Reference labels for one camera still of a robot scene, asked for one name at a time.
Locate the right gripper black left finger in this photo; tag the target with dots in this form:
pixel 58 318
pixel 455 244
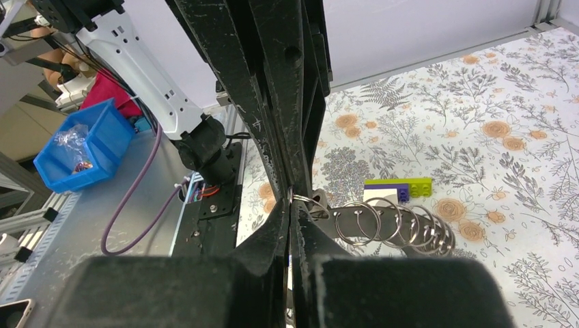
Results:
pixel 244 288

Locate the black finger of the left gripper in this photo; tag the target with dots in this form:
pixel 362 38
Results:
pixel 243 43
pixel 297 69

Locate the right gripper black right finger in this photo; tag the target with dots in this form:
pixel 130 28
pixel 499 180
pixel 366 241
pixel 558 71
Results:
pixel 332 288

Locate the metal keyring disc with rings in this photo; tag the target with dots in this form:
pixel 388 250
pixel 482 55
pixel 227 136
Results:
pixel 412 229

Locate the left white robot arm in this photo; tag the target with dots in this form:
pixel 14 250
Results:
pixel 106 30

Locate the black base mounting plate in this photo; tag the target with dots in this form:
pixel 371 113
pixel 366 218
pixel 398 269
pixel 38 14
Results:
pixel 209 227

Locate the green purple white toy bricks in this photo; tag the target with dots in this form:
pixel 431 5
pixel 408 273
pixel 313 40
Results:
pixel 397 190

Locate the blue plastic storage bin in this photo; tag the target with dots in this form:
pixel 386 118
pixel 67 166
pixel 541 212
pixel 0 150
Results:
pixel 88 148

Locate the floral patterned table mat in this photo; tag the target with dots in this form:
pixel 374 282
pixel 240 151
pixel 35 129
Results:
pixel 497 132

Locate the smartphone at table edge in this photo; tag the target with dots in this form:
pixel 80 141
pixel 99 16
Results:
pixel 16 314

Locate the white slotted cable duct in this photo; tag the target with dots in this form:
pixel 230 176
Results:
pixel 26 238

